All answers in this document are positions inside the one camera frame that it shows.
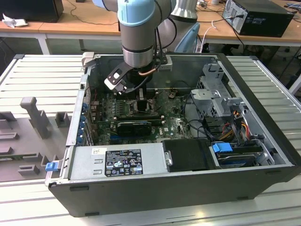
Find CPU socket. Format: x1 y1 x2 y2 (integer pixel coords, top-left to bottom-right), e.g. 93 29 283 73
131 98 156 113

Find black graphics card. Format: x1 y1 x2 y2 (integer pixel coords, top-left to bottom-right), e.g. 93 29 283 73
116 121 153 137

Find green motherboard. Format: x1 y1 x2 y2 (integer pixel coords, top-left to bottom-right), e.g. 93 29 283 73
90 90 205 145

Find grey metal disk cage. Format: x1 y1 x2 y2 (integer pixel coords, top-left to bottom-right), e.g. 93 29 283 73
190 63 247 118

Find wooden top desk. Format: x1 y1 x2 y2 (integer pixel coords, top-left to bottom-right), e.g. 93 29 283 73
0 0 123 55
197 0 301 56

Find black plastic shroud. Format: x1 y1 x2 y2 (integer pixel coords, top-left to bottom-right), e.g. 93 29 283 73
161 138 214 173

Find grey power supply with label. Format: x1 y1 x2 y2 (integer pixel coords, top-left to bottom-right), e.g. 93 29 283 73
60 143 170 182

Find hard disk in blue carrier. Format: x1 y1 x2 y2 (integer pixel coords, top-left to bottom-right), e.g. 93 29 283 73
211 142 263 170

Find black open PC case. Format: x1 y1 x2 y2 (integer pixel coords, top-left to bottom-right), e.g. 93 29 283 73
44 52 297 218

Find blue case latch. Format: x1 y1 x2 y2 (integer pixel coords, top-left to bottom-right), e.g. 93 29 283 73
46 161 59 172

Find large black box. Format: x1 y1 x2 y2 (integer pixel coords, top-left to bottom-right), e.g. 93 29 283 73
0 0 64 24

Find grey parts rack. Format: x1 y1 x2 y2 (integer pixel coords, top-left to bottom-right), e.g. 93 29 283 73
0 96 74 183

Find crumpled white paper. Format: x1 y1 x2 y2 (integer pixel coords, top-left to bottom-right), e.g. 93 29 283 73
1 13 29 29

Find black PC tower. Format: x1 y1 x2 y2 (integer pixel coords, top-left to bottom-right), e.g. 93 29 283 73
222 0 295 38

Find green circuit board strip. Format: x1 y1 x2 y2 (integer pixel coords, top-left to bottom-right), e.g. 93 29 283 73
0 154 24 163

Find copper coloured cable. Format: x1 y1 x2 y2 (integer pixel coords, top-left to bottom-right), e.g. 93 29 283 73
138 67 156 78

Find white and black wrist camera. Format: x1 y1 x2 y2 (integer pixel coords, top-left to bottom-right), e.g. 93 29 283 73
104 61 129 95

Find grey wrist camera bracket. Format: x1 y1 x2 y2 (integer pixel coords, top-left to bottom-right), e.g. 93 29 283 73
159 55 173 71

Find thin red wire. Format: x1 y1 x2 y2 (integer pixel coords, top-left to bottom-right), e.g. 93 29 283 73
85 86 101 105

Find black wire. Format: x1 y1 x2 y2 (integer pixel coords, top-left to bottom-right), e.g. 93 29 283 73
182 94 212 142
171 81 192 92

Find grey case handle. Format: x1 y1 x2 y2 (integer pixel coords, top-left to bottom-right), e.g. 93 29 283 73
81 51 95 69

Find white cable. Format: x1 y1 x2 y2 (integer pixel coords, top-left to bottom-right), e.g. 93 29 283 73
194 20 218 54

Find yellow and red wire bundle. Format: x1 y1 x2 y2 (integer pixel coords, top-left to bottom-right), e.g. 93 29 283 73
217 116 251 142

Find grey metal bay frame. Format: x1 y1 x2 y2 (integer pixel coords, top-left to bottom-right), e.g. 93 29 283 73
224 97 277 165

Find white furniture frame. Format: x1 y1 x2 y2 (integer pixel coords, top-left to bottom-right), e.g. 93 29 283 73
288 75 301 95

